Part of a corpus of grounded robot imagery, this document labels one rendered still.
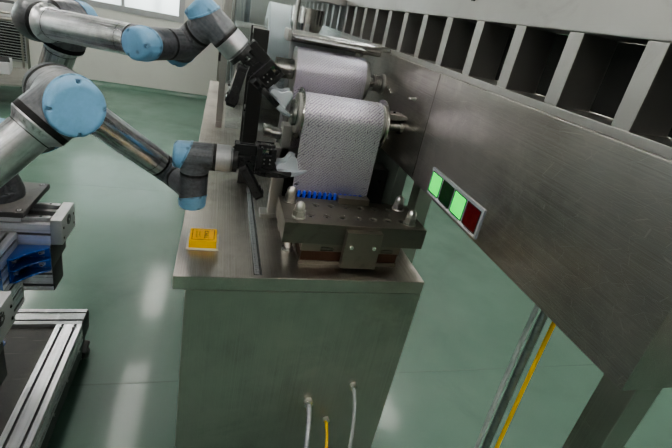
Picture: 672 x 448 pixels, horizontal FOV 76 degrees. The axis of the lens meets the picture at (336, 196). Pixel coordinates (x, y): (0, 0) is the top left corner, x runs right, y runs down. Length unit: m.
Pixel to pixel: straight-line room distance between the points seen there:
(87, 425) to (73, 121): 1.28
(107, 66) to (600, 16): 6.58
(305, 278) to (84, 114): 0.62
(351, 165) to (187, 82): 5.70
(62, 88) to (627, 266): 0.99
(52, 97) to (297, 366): 0.89
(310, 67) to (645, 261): 1.06
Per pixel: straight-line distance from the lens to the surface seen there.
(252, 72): 1.19
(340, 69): 1.45
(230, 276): 1.09
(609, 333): 0.74
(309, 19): 1.89
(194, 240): 1.18
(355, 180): 1.30
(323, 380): 1.38
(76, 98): 0.99
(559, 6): 0.90
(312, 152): 1.24
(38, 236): 1.66
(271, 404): 1.41
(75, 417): 2.02
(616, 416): 0.97
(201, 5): 1.16
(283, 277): 1.11
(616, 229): 0.72
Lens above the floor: 1.53
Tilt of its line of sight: 23 degrees down
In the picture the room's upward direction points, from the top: 12 degrees clockwise
